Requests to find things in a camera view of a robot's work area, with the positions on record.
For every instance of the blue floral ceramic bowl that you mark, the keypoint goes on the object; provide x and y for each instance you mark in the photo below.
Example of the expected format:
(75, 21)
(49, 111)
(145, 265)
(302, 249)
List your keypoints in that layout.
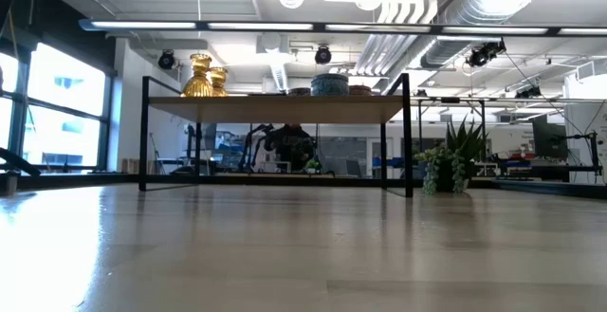
(329, 85)

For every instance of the amber ribbed glass candlestick holder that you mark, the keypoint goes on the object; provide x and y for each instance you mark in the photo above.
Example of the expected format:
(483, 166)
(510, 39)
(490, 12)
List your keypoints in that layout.
(220, 84)
(198, 86)

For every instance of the person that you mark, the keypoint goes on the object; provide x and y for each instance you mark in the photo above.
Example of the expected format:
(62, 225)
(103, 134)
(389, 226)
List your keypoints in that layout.
(294, 146)

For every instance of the small background green plant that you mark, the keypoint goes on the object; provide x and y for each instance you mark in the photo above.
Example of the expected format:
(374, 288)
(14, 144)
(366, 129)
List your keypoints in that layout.
(313, 165)

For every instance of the potted green succulent plant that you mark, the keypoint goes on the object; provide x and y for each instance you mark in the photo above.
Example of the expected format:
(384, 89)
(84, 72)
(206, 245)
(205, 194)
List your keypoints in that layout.
(462, 146)

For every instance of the overhead black light bar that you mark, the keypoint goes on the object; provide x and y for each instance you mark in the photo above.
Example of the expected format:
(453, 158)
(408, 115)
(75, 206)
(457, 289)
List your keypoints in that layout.
(142, 24)

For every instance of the large glass window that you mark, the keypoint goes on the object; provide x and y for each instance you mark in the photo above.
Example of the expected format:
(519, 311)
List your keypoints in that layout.
(66, 84)

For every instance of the black computer monitor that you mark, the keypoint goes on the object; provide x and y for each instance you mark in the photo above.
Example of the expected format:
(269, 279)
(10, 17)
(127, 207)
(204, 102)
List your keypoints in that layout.
(550, 136)

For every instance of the black aluminium table frame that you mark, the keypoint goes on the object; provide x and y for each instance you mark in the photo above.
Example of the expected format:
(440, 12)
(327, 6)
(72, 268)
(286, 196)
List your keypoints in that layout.
(284, 179)

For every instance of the wooden shelf with black frame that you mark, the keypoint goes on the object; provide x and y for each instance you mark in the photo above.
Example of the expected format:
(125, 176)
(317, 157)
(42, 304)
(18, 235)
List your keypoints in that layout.
(275, 109)

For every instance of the black ceiling camera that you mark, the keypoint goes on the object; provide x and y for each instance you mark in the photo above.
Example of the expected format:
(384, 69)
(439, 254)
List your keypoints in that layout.
(481, 56)
(323, 55)
(167, 60)

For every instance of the black diagonal frame brace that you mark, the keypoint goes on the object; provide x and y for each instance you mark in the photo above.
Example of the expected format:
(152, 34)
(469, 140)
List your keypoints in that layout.
(19, 162)

